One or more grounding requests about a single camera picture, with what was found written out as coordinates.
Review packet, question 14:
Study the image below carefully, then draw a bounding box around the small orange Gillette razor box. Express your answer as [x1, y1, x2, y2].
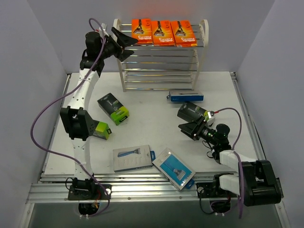
[131, 18, 153, 45]

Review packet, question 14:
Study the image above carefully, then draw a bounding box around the orange Gillette Fusion5 razor box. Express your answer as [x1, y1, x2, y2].
[171, 20, 197, 48]

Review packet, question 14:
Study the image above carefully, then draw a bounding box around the grey Harry's box blue razor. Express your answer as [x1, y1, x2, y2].
[113, 145, 156, 172]

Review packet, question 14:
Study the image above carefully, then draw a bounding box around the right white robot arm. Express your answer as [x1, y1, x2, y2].
[178, 118, 283, 207]

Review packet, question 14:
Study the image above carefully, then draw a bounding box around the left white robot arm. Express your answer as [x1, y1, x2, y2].
[60, 28, 138, 200]

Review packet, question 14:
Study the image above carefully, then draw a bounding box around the white chrome-bar shelf rack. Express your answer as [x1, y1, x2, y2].
[117, 19, 209, 92]

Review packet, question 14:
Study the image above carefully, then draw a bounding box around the Harry's blade cartridge pack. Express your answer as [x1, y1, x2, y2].
[152, 148, 195, 191]

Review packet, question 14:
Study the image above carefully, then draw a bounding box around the black green Gillette Labs carton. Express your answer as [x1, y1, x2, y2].
[93, 120, 112, 140]

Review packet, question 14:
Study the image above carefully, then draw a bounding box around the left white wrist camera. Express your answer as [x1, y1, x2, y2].
[98, 23, 109, 37]

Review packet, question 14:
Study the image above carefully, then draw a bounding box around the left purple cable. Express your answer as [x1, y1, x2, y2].
[30, 18, 112, 217]

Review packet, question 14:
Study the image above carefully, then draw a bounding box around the purple cable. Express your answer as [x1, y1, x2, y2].
[209, 108, 247, 219]
[30, 18, 112, 217]

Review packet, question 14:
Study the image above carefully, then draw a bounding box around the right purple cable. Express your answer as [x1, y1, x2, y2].
[209, 108, 247, 219]

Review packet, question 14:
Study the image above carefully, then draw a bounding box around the aluminium rail base frame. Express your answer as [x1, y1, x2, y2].
[26, 71, 285, 207]

